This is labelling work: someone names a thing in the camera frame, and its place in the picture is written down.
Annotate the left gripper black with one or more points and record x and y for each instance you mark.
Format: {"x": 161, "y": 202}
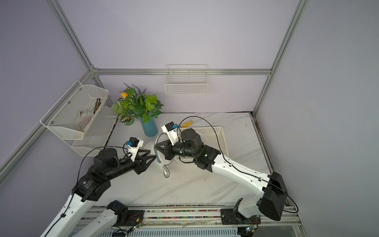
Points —
{"x": 140, "y": 166}

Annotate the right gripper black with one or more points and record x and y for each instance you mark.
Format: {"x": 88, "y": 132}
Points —
{"x": 169, "y": 151}

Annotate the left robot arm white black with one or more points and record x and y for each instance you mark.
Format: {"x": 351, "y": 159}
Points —
{"x": 90, "y": 187}

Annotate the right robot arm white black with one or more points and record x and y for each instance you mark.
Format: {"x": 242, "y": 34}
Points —
{"x": 269, "y": 189}

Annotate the teal vase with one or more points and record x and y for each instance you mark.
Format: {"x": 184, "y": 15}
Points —
{"x": 149, "y": 126}

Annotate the blue yellow garden fork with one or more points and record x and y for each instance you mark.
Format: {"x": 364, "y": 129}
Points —
{"x": 186, "y": 124}

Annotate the white plastic basket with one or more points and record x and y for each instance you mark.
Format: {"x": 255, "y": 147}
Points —
{"x": 213, "y": 138}

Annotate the artificial green plant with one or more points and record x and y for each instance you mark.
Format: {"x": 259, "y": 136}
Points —
{"x": 136, "y": 104}

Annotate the clear glove in shelf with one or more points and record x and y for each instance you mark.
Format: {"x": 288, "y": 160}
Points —
{"x": 83, "y": 118}

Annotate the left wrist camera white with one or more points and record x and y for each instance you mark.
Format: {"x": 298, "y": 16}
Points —
{"x": 133, "y": 146}

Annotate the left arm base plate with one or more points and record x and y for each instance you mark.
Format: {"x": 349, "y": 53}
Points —
{"x": 130, "y": 218}

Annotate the white wire wall basket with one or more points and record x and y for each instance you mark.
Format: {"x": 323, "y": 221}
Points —
{"x": 186, "y": 84}

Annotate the aluminium frame rail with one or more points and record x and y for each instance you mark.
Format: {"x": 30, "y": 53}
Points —
{"x": 160, "y": 72}

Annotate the white mesh wall shelf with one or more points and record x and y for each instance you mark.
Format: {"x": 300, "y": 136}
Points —
{"x": 60, "y": 119}

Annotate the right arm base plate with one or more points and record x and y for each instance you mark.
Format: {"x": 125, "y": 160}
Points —
{"x": 232, "y": 217}

